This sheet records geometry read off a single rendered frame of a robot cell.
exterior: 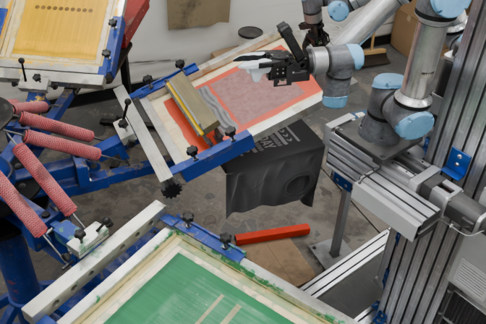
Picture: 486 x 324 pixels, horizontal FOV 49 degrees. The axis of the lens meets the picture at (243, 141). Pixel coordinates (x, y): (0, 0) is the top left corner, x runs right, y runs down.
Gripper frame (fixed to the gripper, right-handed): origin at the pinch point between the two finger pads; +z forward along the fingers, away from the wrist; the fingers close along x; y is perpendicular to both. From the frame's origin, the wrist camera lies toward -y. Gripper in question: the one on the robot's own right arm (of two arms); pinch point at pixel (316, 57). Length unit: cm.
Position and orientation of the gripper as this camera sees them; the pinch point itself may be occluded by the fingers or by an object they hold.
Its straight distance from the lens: 238.5
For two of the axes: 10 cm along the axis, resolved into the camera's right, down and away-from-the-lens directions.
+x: 8.8, -4.4, 1.8
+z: 2.1, 7.1, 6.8
